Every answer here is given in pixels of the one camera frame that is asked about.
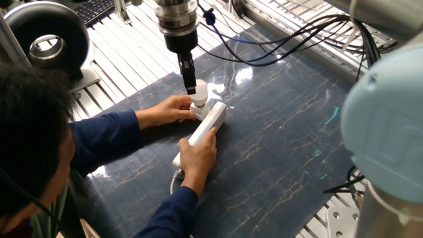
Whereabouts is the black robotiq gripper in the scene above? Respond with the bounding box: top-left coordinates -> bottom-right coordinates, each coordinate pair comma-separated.
164,29 -> 199,96

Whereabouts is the white LED bulb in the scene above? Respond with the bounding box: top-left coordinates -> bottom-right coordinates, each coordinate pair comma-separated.
189,79 -> 209,107

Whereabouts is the white plug-in bulb holder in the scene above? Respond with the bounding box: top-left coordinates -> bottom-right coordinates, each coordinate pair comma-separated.
189,102 -> 211,122

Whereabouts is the white power strip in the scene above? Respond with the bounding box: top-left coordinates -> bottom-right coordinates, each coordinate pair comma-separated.
171,100 -> 228,180

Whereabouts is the navy sleeved left forearm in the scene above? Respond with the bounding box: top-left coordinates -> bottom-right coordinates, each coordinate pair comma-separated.
67,109 -> 149,178

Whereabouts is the navy sleeved right forearm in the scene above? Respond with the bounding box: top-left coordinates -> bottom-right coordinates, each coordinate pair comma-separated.
134,184 -> 200,238

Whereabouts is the person's left hand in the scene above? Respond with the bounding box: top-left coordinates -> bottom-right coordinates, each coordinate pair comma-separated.
145,95 -> 196,130

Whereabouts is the person's right hand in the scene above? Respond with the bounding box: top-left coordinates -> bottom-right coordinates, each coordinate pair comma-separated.
178,126 -> 218,196

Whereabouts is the dark marble pattern mat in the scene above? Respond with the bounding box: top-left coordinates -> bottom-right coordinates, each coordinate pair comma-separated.
64,22 -> 356,238

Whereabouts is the black computer keyboard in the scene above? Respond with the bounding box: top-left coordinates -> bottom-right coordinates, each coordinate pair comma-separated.
74,0 -> 116,26

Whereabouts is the slanted aluminium pole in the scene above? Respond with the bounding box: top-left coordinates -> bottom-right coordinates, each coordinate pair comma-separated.
0,15 -> 32,67

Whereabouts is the green trousered leg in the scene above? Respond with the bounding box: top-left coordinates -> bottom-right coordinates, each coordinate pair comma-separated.
29,183 -> 72,238

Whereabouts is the grey robot mounting plate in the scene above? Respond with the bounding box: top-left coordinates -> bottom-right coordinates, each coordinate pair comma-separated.
326,206 -> 360,238

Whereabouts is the dark blue robot cable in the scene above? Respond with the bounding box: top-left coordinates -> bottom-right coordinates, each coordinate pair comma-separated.
206,18 -> 298,67

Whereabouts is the black cable clamp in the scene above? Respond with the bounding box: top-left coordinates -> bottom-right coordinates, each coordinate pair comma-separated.
202,8 -> 216,26

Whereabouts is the short aluminium bracket post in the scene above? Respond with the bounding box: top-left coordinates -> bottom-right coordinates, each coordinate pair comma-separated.
114,0 -> 132,25

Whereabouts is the grey device base plate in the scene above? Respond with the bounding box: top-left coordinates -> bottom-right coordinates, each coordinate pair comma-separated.
71,64 -> 102,93

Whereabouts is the white power strip cable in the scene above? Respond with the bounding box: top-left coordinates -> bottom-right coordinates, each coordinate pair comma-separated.
169,168 -> 196,238

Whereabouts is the black round ring device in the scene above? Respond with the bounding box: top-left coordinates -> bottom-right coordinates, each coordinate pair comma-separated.
5,1 -> 91,80

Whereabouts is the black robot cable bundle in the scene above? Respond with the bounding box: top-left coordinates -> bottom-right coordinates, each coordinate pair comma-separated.
196,3 -> 399,83

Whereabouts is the black cable with metal plug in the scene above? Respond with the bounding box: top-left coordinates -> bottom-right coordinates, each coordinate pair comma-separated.
323,165 -> 366,209

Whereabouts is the thin black cord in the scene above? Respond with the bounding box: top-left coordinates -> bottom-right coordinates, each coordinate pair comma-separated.
0,168 -> 72,238

